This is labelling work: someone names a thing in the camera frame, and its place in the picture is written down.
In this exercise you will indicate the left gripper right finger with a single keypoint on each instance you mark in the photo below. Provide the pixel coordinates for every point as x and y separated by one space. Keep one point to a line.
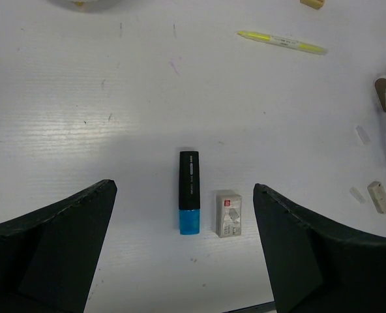
316 264

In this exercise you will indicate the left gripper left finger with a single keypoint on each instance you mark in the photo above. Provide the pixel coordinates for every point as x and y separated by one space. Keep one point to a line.
48 257

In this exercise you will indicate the grey white eraser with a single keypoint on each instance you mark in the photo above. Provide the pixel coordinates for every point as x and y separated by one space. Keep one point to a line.
378 196

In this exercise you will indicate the clear pen cap lower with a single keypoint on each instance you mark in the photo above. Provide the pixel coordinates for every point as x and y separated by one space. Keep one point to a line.
357 195

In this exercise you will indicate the thin yellow highlighter pen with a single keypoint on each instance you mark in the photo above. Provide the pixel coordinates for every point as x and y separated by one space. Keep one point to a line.
283 42

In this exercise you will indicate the black blue highlighter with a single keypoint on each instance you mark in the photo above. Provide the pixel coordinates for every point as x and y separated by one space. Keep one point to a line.
189 193

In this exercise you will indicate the small tan eraser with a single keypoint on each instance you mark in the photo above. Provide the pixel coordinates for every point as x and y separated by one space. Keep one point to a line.
315 4

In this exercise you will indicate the white round divided container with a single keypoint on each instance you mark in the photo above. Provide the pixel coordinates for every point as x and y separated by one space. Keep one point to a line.
86 6

